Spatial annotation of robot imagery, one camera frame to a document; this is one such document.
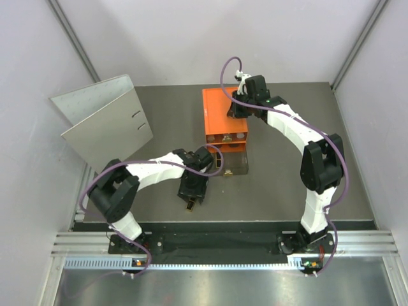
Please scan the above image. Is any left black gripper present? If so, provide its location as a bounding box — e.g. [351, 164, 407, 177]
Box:
[177, 171, 208, 203]

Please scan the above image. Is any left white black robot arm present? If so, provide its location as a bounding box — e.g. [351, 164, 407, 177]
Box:
[86, 147, 214, 253]

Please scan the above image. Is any slotted grey cable duct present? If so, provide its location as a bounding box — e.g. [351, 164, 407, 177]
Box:
[64, 257, 304, 271]

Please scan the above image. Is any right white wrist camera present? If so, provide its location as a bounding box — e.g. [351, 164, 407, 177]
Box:
[235, 69, 251, 95]

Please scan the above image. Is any clear acrylic drawer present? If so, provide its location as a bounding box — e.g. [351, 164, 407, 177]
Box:
[206, 132, 247, 144]

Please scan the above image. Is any orange drawer box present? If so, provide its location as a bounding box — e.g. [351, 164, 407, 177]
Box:
[202, 88, 249, 139]

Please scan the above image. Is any grey metal panel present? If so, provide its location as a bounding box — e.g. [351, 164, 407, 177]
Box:
[50, 75, 153, 173]

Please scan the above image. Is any aluminium frame rail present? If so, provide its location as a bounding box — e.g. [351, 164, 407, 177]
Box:
[52, 230, 398, 257]

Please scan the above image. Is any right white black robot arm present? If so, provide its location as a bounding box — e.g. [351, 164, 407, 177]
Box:
[227, 90, 349, 254]

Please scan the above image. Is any gold black compact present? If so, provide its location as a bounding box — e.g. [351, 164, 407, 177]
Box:
[214, 152, 223, 170]
[186, 198, 196, 212]

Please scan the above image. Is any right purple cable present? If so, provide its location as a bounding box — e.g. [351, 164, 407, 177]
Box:
[219, 56, 351, 277]

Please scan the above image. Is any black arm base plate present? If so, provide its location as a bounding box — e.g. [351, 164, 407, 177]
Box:
[108, 231, 334, 258]

